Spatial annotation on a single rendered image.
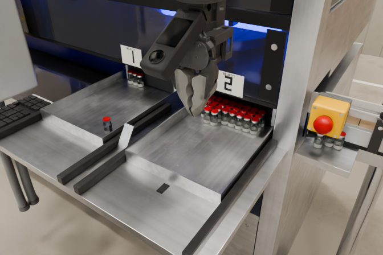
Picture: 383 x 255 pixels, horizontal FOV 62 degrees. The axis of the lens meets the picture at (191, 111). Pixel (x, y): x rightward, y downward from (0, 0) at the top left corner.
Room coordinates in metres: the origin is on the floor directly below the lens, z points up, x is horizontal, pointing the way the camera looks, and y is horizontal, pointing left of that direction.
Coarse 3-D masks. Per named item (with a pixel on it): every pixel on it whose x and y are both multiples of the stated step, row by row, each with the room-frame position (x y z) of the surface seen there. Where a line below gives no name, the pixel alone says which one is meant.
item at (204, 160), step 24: (168, 120) 0.74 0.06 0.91; (192, 120) 0.79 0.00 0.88; (144, 144) 0.65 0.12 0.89; (168, 144) 0.67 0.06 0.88; (192, 144) 0.67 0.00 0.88; (216, 144) 0.67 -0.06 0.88; (240, 144) 0.67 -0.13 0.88; (264, 144) 0.65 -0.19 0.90; (144, 168) 0.57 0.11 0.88; (168, 168) 0.54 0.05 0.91; (192, 168) 0.57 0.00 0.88; (216, 168) 0.57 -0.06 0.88; (240, 168) 0.54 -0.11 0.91; (192, 192) 0.50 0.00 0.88; (216, 192) 0.47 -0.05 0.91
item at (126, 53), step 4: (124, 48) 0.95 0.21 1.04; (128, 48) 0.94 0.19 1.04; (132, 48) 0.93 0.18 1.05; (124, 52) 0.95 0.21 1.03; (128, 52) 0.94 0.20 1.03; (136, 52) 0.92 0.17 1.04; (140, 52) 0.91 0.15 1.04; (124, 56) 0.95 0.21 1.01; (128, 56) 0.94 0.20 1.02; (136, 56) 0.92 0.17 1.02; (140, 56) 0.92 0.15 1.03; (124, 60) 0.95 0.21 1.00; (128, 60) 0.94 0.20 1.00; (132, 60) 0.93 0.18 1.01; (136, 60) 0.93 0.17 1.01; (140, 60) 0.92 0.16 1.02; (132, 64) 0.94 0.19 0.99; (136, 64) 0.93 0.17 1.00
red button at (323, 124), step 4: (320, 116) 0.60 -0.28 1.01; (324, 116) 0.59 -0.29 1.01; (316, 120) 0.59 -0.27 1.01; (320, 120) 0.58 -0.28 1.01; (324, 120) 0.58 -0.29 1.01; (328, 120) 0.58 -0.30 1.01; (316, 124) 0.59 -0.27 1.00; (320, 124) 0.58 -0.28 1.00; (324, 124) 0.58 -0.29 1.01; (328, 124) 0.57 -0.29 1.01; (332, 124) 0.58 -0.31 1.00; (316, 128) 0.58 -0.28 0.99; (320, 128) 0.58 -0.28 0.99; (324, 128) 0.57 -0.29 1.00; (328, 128) 0.57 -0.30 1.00; (320, 132) 0.58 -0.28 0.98; (324, 132) 0.57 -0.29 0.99; (328, 132) 0.57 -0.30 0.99
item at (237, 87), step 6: (222, 72) 0.76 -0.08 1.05; (222, 78) 0.76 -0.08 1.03; (234, 78) 0.74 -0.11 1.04; (240, 78) 0.73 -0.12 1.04; (222, 84) 0.76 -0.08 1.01; (234, 84) 0.74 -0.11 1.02; (240, 84) 0.73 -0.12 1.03; (216, 90) 0.77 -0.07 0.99; (222, 90) 0.76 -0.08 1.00; (234, 90) 0.74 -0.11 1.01; (240, 90) 0.73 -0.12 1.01; (240, 96) 0.73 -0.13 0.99
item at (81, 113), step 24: (120, 72) 1.06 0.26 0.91; (72, 96) 0.88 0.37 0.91; (96, 96) 0.93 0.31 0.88; (120, 96) 0.93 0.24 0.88; (144, 96) 0.93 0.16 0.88; (168, 96) 0.87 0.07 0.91; (48, 120) 0.78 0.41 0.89; (72, 120) 0.79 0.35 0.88; (96, 120) 0.79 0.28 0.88; (120, 120) 0.79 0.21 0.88; (96, 144) 0.66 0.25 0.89
